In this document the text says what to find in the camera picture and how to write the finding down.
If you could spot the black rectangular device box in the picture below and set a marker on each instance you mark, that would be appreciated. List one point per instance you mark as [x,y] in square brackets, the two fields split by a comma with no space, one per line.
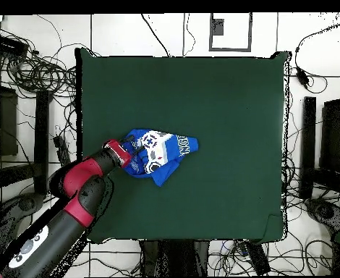
[9,45]

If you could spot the grey square floor hatch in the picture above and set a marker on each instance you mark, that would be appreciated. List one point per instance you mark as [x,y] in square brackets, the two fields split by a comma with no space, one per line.
[217,27]

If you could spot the dark green table cloth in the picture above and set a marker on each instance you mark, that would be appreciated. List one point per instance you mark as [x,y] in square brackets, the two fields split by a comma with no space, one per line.
[201,101]

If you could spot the blue printed T-shirt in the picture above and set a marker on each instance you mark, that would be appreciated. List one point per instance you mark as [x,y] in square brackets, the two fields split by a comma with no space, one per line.
[170,150]

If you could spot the grey curved stand base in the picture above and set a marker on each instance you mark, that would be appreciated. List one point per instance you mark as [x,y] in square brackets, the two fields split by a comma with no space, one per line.
[327,212]
[22,205]

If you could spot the black power strip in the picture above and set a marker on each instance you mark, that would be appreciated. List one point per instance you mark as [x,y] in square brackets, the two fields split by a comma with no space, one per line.
[258,257]
[61,149]

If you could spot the black metal stand frame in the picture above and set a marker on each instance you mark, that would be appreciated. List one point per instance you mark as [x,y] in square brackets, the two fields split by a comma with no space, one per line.
[308,144]
[41,124]

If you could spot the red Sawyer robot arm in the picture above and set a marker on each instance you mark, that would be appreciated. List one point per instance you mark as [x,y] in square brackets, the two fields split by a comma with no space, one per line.
[71,202]

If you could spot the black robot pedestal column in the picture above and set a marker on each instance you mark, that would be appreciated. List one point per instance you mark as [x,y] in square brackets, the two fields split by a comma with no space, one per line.
[173,257]

